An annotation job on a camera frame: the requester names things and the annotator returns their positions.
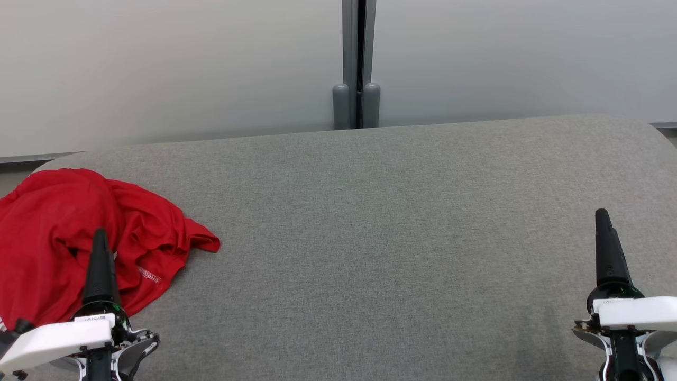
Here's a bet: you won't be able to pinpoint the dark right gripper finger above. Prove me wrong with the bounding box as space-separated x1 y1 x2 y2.
594 208 634 289

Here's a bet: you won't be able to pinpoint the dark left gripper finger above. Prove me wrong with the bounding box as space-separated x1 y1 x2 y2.
82 229 121 307

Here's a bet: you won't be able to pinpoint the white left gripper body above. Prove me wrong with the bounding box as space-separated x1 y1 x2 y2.
0 300 131 374

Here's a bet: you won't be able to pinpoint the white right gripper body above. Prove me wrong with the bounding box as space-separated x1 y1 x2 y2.
586 282 677 332

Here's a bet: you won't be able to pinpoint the red jersey white sleeves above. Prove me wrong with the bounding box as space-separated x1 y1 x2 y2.
0 168 221 331

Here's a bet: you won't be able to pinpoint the light grey partition panel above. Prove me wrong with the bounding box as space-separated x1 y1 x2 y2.
374 0 677 129
0 0 344 159

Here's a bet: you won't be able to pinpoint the grey partition post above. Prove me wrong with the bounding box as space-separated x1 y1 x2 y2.
332 0 360 131
360 0 381 129

